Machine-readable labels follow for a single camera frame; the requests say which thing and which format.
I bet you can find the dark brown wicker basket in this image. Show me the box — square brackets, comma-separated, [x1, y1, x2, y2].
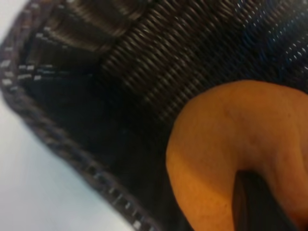
[0, 0, 308, 231]

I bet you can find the orange fruit with knob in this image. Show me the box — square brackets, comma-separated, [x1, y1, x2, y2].
[166, 80, 308, 231]

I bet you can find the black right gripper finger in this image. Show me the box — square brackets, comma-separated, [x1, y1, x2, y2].
[231, 169, 299, 231]

